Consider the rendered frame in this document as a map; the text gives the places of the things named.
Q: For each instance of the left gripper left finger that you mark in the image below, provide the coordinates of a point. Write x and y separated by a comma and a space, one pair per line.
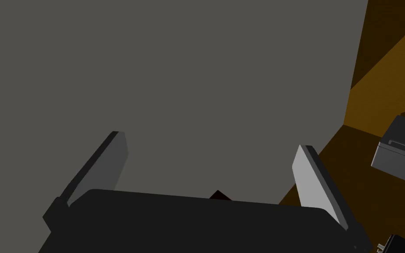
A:
100, 165

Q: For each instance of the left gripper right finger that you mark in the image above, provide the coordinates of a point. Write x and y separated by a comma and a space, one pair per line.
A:
316, 179

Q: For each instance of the grey box appliance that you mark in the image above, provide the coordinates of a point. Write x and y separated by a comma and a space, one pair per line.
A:
404, 151

